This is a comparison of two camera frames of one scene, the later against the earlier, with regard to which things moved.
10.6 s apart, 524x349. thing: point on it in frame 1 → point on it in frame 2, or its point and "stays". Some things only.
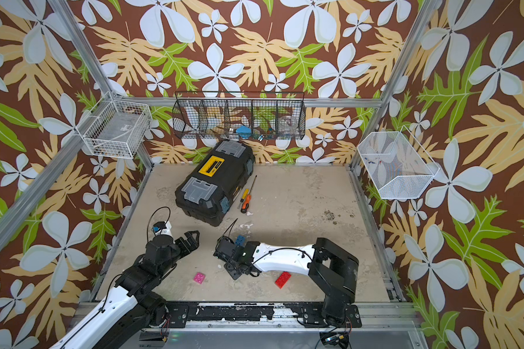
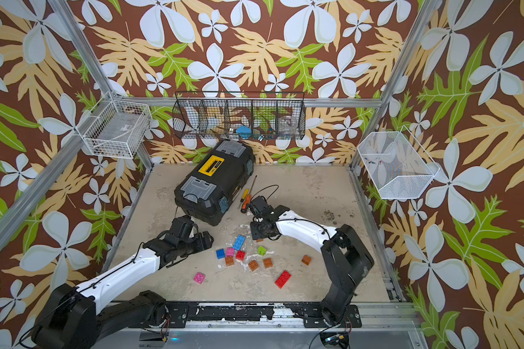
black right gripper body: x=232 y=269 → x=257 y=230
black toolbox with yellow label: x=207 y=195 stays
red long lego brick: x=282 y=279 stays
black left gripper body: x=185 y=249 → x=195 y=243
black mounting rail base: x=308 y=313 stays
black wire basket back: x=240 y=115 stays
